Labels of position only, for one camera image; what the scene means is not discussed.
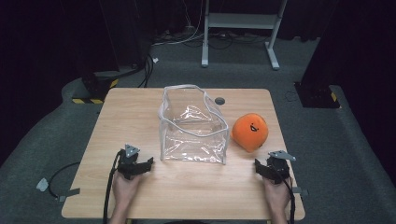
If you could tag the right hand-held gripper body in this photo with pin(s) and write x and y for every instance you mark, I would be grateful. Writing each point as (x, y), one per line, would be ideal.
(278, 169)

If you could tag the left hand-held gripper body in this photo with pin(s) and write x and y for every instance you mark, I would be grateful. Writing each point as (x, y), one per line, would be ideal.
(126, 165)

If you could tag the orange plush toy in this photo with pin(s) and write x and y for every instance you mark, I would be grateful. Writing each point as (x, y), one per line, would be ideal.
(249, 132)

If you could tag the clear plastic bag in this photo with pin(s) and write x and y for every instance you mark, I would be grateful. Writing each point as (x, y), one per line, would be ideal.
(193, 137)

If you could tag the person's left hand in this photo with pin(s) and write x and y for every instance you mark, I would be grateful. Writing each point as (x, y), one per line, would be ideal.
(124, 189)

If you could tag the person's right hand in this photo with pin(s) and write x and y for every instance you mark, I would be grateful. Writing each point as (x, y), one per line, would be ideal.
(278, 196)

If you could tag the grey tape at table edge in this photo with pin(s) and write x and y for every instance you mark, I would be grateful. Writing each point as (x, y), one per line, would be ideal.
(302, 191)

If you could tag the long grey tape strip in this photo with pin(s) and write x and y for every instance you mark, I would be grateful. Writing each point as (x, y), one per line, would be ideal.
(70, 193)

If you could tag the grey table grommet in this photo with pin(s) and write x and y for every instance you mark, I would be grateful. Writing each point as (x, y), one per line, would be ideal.
(219, 100)

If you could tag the striped black stand base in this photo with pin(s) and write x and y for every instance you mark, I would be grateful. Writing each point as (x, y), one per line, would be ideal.
(93, 90)

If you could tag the small grey tape piece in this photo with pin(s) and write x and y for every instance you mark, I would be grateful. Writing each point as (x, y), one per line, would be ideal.
(42, 184)

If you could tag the small white tag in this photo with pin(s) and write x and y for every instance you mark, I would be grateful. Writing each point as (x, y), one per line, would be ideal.
(155, 59)

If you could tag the white metal stand frame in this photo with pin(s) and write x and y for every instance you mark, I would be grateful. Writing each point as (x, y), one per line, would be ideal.
(239, 21)

